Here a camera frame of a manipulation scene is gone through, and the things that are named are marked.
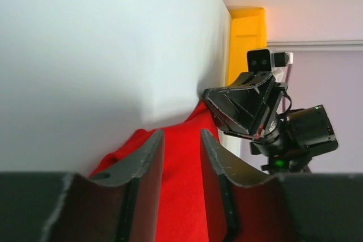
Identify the red t shirt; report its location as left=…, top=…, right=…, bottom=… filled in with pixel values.
left=88, top=99, right=227, bottom=242

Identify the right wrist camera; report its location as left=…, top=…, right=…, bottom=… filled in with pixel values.
left=246, top=48, right=294, bottom=76

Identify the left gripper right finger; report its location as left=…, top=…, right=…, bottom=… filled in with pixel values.
left=200, top=129, right=362, bottom=241

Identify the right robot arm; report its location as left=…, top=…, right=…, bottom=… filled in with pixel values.
left=201, top=71, right=338, bottom=174

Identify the yellow plastic bin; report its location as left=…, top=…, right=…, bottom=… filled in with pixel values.
left=226, top=7, right=267, bottom=84

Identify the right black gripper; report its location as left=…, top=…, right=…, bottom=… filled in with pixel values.
left=202, top=71, right=292, bottom=157

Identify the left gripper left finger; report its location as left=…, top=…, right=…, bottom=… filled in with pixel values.
left=1, top=130, right=164, bottom=241

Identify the right aluminium corner post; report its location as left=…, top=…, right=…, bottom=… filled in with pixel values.
left=267, top=40, right=362, bottom=52

